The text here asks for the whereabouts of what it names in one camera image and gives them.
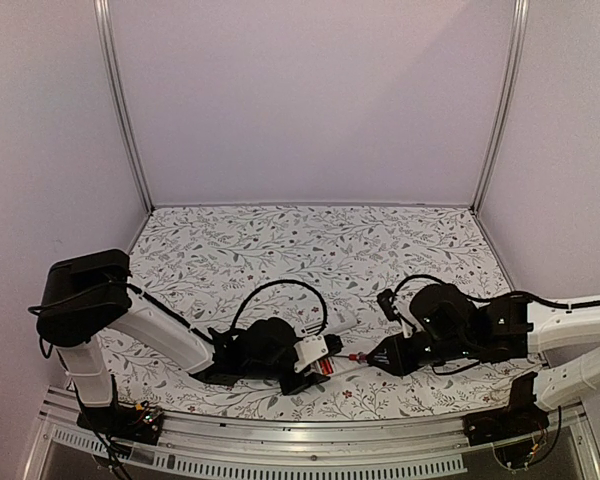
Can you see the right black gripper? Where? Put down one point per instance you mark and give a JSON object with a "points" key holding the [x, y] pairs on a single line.
{"points": [[397, 362]]}

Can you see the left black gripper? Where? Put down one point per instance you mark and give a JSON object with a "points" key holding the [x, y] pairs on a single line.
{"points": [[303, 383]]}

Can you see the small white remote control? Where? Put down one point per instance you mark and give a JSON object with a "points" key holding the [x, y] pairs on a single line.
{"points": [[338, 324]]}

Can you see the red orange battery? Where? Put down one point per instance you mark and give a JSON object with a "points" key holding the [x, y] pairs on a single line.
{"points": [[324, 367]]}

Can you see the red blue screwdriver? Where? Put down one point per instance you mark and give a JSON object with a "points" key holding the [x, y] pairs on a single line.
{"points": [[358, 358]]}

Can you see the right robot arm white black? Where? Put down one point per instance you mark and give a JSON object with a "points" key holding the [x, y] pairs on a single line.
{"points": [[519, 324]]}

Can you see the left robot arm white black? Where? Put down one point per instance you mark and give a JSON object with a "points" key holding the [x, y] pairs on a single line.
{"points": [[90, 293]]}

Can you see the floral patterned table mat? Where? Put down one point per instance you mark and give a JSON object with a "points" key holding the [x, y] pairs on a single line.
{"points": [[222, 265]]}

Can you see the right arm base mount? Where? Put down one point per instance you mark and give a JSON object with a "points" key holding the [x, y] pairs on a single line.
{"points": [[519, 417]]}

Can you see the front aluminium rail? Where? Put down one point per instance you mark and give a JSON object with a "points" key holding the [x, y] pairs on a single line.
{"points": [[207, 447]]}

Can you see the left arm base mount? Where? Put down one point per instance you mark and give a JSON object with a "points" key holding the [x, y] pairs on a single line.
{"points": [[140, 425]]}

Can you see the right aluminium frame post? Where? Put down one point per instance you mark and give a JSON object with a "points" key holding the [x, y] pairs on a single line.
{"points": [[507, 91]]}

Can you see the aluminium frame post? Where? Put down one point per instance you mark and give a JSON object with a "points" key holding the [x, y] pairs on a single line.
{"points": [[102, 10], [507, 91]]}

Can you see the left aluminium frame post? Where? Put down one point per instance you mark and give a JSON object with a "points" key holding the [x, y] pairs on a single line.
{"points": [[102, 10]]}

